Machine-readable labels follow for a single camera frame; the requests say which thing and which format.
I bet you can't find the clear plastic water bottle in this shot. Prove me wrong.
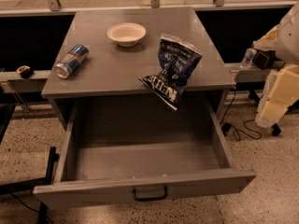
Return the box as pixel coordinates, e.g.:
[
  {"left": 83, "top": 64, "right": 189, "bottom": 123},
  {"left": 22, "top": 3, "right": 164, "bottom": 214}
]
[{"left": 240, "top": 48, "right": 257, "bottom": 69}]

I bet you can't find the black yellow tape measure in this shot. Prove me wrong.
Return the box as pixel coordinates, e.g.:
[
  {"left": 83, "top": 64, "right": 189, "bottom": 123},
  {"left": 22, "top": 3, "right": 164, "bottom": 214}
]
[{"left": 17, "top": 65, "right": 34, "bottom": 78}]

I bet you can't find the black stand base left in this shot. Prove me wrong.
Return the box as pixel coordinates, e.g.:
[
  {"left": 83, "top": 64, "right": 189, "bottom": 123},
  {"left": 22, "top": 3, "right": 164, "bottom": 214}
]
[{"left": 0, "top": 147, "right": 59, "bottom": 224}]

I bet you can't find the grey window ledge rail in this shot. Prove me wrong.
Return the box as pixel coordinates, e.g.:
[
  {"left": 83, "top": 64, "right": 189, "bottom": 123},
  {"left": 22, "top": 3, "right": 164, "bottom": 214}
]
[{"left": 0, "top": 0, "right": 298, "bottom": 17}]

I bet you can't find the blue energy drink can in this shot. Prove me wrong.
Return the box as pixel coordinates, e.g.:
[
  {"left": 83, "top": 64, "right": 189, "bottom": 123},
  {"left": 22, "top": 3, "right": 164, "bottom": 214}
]
[{"left": 54, "top": 44, "right": 89, "bottom": 79}]

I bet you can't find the black chair leg base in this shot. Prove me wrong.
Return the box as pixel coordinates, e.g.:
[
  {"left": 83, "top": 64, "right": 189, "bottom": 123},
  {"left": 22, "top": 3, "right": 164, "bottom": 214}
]
[{"left": 249, "top": 89, "right": 281, "bottom": 136}]

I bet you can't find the small black box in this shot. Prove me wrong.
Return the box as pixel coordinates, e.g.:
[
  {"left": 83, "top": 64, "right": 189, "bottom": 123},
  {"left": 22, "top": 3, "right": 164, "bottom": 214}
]
[{"left": 253, "top": 50, "right": 276, "bottom": 70}]

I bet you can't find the grey cabinet with top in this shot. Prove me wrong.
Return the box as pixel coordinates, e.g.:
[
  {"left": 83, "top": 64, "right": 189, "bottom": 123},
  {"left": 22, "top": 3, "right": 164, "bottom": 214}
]
[{"left": 40, "top": 7, "right": 237, "bottom": 133}]

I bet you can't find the open grey top drawer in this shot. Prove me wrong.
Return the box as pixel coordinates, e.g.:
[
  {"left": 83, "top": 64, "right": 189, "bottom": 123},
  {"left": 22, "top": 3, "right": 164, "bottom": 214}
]
[{"left": 34, "top": 96, "right": 256, "bottom": 209}]

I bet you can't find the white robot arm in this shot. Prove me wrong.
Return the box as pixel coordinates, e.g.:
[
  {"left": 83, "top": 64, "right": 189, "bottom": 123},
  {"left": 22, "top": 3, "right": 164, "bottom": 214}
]
[{"left": 253, "top": 2, "right": 299, "bottom": 128}]

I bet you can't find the blue chip bag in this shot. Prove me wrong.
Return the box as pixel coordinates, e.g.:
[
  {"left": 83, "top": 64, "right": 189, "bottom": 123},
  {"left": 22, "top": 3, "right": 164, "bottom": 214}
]
[{"left": 139, "top": 34, "right": 203, "bottom": 111}]

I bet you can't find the black drawer handle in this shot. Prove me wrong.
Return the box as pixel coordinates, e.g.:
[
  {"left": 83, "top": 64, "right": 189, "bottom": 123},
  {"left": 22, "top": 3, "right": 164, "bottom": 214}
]
[{"left": 132, "top": 186, "right": 168, "bottom": 203}]

